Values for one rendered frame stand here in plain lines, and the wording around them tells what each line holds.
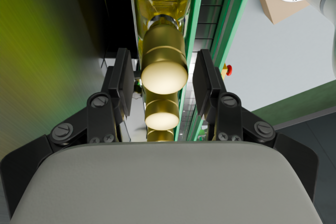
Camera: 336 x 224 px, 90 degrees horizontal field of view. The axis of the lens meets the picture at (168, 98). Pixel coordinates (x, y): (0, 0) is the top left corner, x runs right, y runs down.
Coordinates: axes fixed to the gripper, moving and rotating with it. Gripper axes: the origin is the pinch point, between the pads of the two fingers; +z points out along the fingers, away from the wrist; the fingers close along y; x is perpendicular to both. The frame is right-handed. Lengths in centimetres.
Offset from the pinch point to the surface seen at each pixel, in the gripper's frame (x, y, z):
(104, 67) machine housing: -21.6, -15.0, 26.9
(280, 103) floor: -177, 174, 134
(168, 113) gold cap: -4.3, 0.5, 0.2
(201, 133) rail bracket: -47, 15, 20
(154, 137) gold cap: -10.0, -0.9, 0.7
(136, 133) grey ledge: -62, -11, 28
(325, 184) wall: -227, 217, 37
